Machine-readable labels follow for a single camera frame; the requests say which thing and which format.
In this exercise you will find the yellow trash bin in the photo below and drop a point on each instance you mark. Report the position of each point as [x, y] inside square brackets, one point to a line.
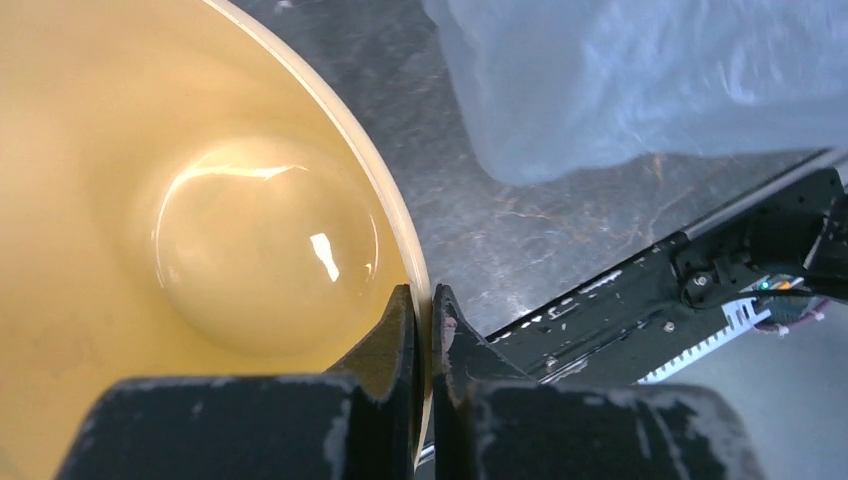
[181, 194]

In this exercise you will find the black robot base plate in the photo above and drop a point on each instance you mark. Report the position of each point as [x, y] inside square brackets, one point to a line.
[634, 317]

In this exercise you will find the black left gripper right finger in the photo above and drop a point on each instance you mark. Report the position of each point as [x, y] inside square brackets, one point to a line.
[492, 421]

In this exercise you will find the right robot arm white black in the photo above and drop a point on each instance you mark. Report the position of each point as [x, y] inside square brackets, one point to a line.
[806, 244]

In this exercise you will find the aluminium slotted cable rail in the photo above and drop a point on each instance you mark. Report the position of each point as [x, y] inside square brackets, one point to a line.
[740, 316]

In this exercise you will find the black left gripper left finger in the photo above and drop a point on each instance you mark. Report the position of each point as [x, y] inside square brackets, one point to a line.
[358, 420]

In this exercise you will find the light blue plastic trash bag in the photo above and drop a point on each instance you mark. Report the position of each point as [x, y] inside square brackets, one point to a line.
[546, 88]

